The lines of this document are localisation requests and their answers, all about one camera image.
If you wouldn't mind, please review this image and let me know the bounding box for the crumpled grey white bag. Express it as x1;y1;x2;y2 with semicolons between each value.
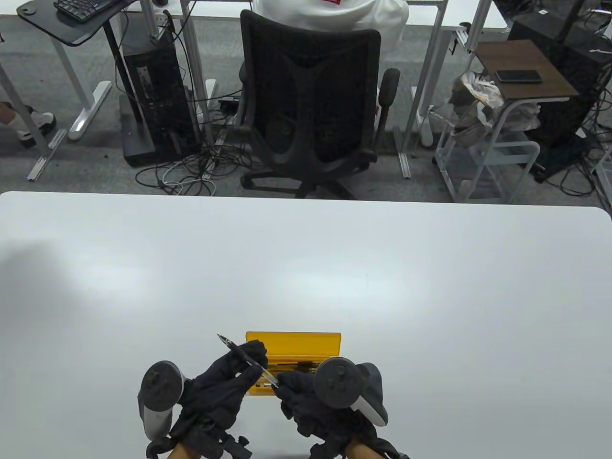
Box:
449;72;505;130

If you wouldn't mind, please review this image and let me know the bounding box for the person's left hand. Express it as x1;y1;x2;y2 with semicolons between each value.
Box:
172;340;268;452

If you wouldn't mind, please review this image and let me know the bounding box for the black keyboard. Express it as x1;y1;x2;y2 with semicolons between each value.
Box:
54;0;120;23

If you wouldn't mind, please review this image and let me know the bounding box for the tangle of floor cables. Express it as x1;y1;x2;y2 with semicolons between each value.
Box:
135;139;254;197

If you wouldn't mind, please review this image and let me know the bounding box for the wooden side table white frame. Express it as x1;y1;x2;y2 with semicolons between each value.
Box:
433;40;580;205

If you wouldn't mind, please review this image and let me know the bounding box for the translucent orange pen case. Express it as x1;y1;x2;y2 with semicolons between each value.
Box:
245;331;343;396

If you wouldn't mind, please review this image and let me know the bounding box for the grey metal desk leg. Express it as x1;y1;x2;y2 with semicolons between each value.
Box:
0;62;67;181

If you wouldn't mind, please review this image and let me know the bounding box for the black computer tower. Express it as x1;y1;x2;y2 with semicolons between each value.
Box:
122;31;200;156

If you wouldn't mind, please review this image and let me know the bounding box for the person's right forearm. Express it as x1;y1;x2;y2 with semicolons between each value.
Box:
344;442;383;459

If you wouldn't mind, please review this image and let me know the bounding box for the black equipment case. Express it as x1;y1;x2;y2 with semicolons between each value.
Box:
508;10;612;182

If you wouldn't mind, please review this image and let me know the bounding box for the black smartphone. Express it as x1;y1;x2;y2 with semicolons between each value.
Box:
495;70;543;84

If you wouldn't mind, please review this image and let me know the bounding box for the black curved standing desk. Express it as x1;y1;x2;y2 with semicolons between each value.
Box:
17;0;156;167

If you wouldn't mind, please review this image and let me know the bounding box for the person's right hand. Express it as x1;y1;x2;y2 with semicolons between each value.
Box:
273;372;378;443

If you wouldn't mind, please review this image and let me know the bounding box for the black gel pen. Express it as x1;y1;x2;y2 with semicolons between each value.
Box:
217;334;280;386

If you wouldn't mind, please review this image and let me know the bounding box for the black mesh office chair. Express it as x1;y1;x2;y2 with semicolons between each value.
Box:
238;9;401;200

